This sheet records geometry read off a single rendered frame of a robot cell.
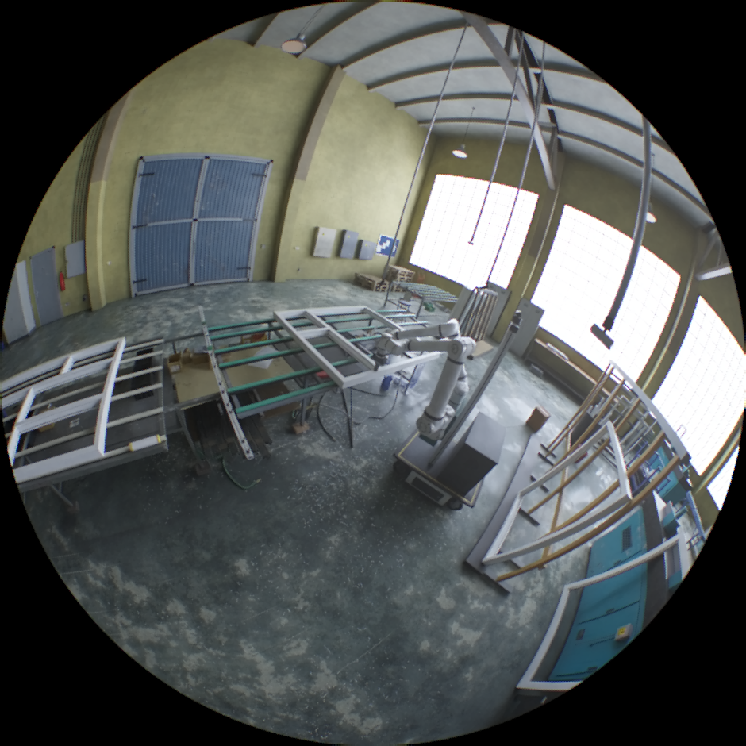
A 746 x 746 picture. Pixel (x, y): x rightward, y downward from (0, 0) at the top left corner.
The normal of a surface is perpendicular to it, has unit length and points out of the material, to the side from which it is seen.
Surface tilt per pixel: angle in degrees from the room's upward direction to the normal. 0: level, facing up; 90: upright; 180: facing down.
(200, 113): 90
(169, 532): 0
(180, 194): 90
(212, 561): 0
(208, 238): 90
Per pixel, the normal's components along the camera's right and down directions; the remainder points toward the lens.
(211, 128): 0.66, 0.55
